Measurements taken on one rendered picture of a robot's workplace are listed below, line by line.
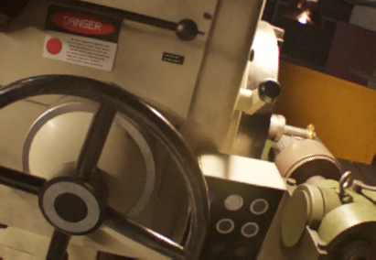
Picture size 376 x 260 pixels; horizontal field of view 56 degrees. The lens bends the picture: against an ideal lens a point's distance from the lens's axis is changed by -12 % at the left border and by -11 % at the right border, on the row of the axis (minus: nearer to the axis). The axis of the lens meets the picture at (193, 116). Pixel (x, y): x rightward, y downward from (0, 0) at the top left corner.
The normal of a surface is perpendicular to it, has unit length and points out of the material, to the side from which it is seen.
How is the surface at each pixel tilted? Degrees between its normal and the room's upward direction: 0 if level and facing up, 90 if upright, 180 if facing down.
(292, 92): 90
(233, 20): 90
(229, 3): 90
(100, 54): 90
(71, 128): 62
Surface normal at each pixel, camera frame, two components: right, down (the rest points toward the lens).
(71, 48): 0.05, 0.33
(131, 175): 0.54, 0.24
